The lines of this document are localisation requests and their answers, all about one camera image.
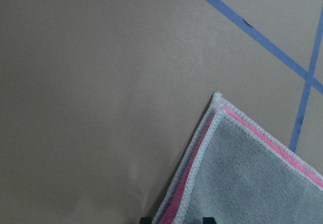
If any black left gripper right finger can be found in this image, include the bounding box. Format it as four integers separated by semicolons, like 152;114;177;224
202;217;216;224

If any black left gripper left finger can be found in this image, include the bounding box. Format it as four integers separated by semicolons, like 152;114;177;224
140;217;153;224

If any pink towel with grey hem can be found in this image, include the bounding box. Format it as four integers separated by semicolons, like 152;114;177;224
152;93;322;223

